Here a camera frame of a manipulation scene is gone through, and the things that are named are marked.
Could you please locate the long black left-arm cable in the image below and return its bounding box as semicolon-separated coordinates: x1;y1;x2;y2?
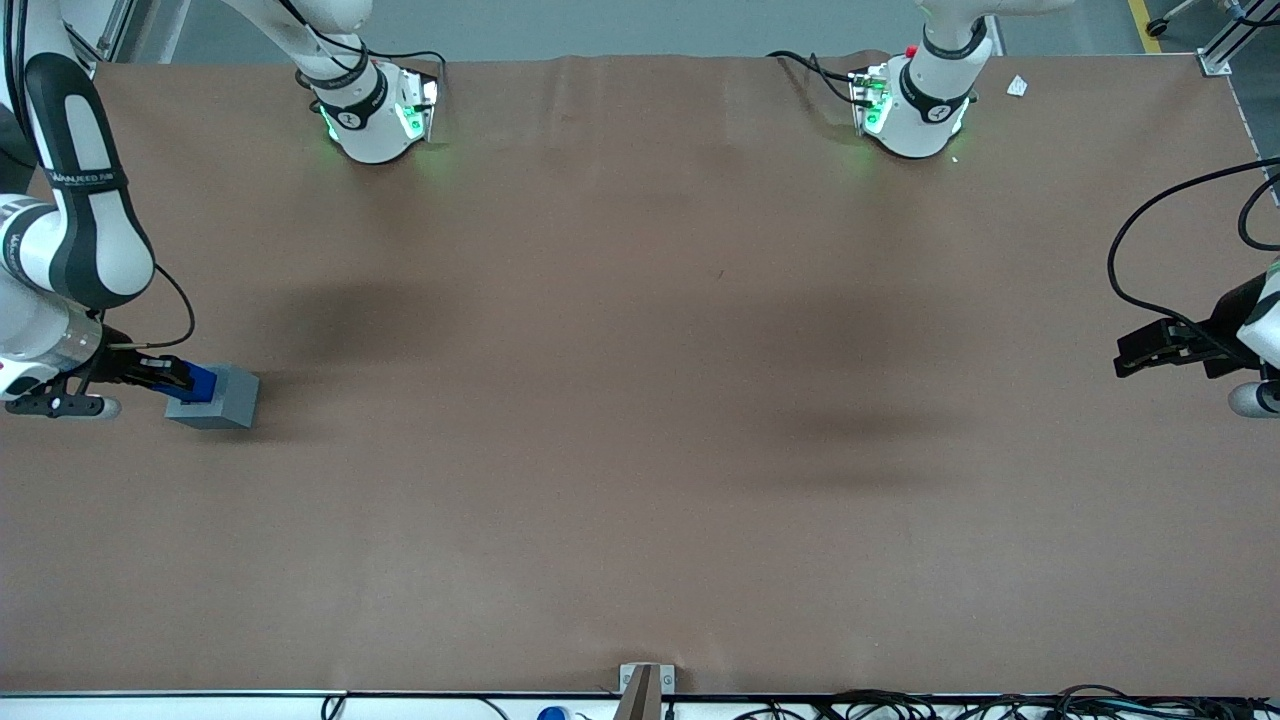
1107;157;1280;346

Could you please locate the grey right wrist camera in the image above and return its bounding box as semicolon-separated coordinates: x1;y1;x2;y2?
4;392;123;421

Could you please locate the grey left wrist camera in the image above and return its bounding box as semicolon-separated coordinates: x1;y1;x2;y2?
1228;380;1280;419

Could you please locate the short black looped cable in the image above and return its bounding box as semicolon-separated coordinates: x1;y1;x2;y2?
1238;175;1280;252

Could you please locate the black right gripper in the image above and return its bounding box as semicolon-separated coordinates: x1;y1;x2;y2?
74;327;197;394

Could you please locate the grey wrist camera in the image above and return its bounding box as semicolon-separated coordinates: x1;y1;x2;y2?
4;392;123;421
1228;380;1280;419

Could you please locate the gray square base block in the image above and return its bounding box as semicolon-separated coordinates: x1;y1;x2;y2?
165;363;261;431

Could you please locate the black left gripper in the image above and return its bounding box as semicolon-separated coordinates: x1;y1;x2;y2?
1114;272;1269;380

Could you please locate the aluminium frame post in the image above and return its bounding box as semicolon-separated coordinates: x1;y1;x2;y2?
60;0;137;71
1198;0;1280;77

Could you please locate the black right-base cable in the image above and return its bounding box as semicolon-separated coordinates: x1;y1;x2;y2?
280;0;448;93

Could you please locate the blue plastic part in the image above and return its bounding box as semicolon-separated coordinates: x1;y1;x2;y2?
165;361;220;404

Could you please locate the black left-base cable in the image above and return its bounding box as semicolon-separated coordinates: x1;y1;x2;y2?
767;50;863;107

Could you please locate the tangled black cable bundle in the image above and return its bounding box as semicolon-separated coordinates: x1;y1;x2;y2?
730;685;1280;720

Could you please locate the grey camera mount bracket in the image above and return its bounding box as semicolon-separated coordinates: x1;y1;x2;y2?
619;663;676;720

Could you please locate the brown table mat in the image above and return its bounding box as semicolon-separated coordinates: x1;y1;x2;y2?
0;50;1280;698

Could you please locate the black chair caster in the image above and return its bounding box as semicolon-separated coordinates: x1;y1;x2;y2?
1144;0;1201;39

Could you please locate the black right-arm wrist cable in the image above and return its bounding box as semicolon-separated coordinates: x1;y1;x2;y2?
105;263;197;350

